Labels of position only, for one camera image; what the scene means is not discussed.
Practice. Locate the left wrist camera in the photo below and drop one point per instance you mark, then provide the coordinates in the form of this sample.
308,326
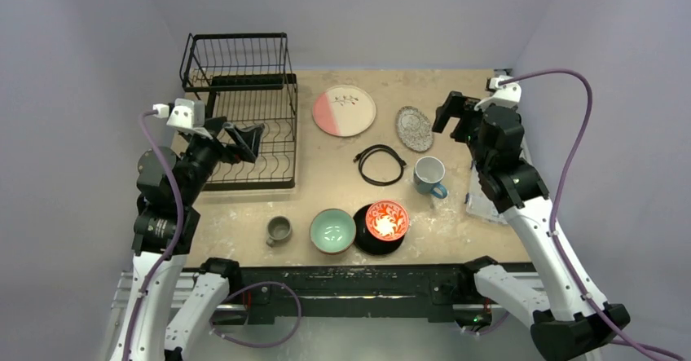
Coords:
183,114

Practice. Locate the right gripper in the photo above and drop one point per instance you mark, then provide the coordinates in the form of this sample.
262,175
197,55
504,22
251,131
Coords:
460,119

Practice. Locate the pink and cream plate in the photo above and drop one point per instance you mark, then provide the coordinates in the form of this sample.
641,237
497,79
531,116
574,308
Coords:
344,111

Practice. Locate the celadon green bowl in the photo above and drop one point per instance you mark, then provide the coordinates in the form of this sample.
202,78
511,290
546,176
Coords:
332,231

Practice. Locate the black plate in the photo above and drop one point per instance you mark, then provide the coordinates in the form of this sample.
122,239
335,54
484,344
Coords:
367,242

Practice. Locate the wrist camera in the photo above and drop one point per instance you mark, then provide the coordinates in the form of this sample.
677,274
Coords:
505,92
183,114

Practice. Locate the red floral bowl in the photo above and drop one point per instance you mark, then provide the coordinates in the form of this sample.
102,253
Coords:
387,220

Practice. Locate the grey speckled oval dish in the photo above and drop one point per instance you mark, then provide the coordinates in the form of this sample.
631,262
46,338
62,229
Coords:
414,129

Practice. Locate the small grey cup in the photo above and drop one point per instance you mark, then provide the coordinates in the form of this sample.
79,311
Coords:
278,231

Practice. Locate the blue mug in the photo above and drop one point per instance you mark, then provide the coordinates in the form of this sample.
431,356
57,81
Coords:
428,174

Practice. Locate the black wire dish rack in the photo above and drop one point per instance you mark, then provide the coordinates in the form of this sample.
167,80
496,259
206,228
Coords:
248,79

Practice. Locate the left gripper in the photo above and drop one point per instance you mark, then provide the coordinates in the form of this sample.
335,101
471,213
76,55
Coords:
246,139

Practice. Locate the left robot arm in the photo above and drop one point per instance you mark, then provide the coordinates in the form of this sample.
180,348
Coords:
165,226

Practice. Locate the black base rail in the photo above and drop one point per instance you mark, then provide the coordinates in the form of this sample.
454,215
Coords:
435,292

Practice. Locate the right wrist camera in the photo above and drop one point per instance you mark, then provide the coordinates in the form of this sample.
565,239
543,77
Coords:
505,92

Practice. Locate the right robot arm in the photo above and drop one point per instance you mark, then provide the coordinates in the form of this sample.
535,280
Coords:
564,321

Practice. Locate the clear plastic parts box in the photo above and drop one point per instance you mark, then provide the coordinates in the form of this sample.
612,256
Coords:
477,204

